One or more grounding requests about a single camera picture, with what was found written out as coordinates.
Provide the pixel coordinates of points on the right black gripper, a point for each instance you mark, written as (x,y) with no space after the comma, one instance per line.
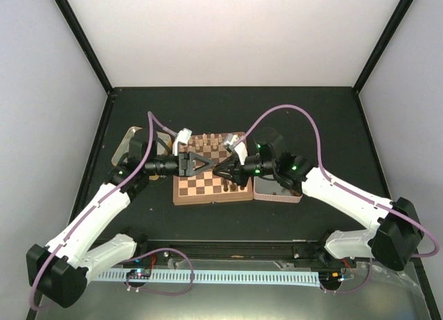
(227,167)

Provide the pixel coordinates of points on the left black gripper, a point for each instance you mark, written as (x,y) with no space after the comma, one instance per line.
(186,165)

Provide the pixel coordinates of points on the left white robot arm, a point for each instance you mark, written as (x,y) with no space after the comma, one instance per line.
(62,269)

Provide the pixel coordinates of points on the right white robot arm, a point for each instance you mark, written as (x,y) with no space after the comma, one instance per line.
(389,234)

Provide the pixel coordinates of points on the wooden chess board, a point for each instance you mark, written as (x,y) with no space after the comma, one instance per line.
(206,187)

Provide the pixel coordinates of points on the left circuit board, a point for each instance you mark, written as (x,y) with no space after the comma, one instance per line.
(138,273)

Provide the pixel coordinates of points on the circuit board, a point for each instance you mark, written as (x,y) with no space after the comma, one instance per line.
(332,277)
(138,273)

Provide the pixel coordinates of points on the right circuit board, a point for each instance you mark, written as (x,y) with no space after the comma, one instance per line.
(332,277)

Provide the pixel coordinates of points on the pink metal tin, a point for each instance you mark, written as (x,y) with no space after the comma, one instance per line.
(270,193)

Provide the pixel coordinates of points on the gold metal tin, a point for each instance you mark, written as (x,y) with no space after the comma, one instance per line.
(133,148)

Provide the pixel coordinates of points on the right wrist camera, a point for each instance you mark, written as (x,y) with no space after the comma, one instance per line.
(233,145)

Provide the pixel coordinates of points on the white slotted cable duct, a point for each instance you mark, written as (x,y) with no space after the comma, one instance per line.
(227,277)

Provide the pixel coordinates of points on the left black frame post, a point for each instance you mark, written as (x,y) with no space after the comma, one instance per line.
(81,37)

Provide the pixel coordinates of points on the black frame post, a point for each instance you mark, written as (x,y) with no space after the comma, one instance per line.
(383,41)
(81,37)

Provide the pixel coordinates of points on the right black frame post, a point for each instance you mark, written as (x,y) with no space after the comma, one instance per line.
(383,41)

